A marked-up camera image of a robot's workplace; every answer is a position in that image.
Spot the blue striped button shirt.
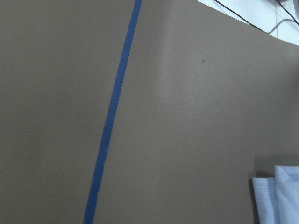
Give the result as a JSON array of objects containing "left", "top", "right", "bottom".
[{"left": 252, "top": 165, "right": 299, "bottom": 224}]

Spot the black table cable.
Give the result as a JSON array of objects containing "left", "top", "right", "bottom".
[{"left": 214, "top": 0, "right": 271, "bottom": 34}]

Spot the grey table cable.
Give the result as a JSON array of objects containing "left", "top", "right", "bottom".
[{"left": 266, "top": 18, "right": 299, "bottom": 35}]

